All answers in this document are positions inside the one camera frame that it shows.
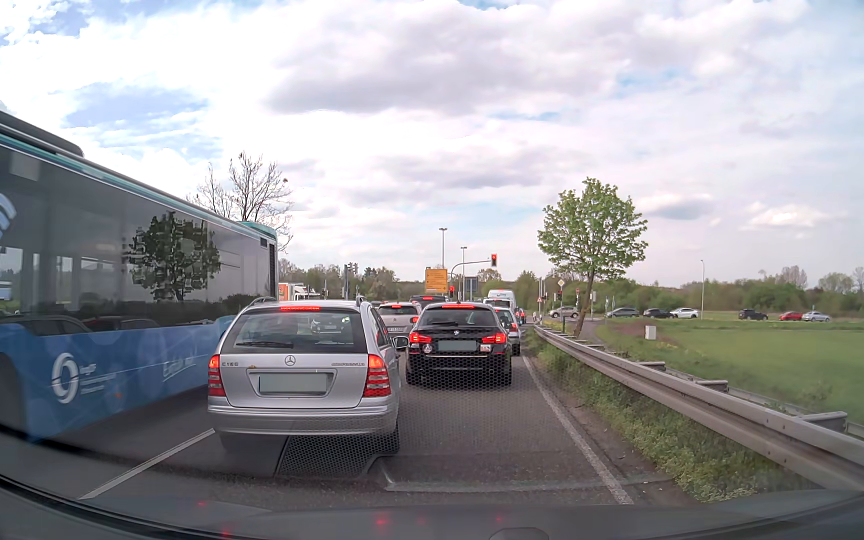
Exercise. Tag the queue of cars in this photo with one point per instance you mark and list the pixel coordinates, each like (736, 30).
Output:
(503, 311)

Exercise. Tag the black car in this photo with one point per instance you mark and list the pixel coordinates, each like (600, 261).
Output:
(459, 343)

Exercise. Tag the row of trees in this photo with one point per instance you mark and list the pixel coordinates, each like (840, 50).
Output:
(777, 292)
(349, 281)

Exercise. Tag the bare tree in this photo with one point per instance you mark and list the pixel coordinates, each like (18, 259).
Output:
(248, 195)

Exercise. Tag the lorry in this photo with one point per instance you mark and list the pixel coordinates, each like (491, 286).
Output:
(293, 291)

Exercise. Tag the road sign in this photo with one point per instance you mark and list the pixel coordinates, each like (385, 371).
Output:
(560, 289)

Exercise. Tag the car's own bonnet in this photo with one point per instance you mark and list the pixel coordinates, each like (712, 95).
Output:
(477, 521)

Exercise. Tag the green leafy tree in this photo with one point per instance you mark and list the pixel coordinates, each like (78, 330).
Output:
(592, 232)

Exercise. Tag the row of cars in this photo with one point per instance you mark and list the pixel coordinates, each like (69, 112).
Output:
(747, 314)

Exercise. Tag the lamp post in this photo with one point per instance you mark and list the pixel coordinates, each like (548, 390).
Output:
(442, 247)
(463, 262)
(702, 285)

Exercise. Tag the grey guard rail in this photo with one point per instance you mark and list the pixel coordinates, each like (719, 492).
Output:
(702, 394)

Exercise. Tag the silver estate car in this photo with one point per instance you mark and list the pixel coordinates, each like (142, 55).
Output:
(304, 375)

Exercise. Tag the blue bus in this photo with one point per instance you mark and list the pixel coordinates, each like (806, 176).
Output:
(102, 300)

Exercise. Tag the yellow direction sign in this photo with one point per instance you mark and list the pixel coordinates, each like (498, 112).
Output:
(436, 280)

